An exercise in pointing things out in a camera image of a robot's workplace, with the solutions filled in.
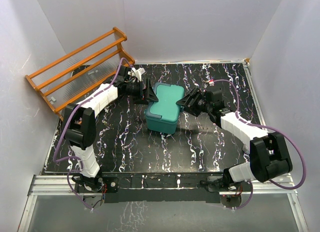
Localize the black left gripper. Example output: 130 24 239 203
125 79 158 105

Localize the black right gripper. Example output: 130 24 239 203
177 88 212 116

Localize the teal plastic medicine box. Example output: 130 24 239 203
144 82 185 135

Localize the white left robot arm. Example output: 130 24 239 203
63 66 158 192

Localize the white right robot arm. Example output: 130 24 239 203
176 86 293 191

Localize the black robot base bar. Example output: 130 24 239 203
72 173 253 207

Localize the orange wooden shelf rack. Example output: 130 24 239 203
25 27 135 119

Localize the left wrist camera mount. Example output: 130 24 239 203
128 67 146 81

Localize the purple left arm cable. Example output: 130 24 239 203
53 57 133 210

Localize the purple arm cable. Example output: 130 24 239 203
208 79 307 210
53 57 133 210

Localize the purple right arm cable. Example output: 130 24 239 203
208 79 307 210

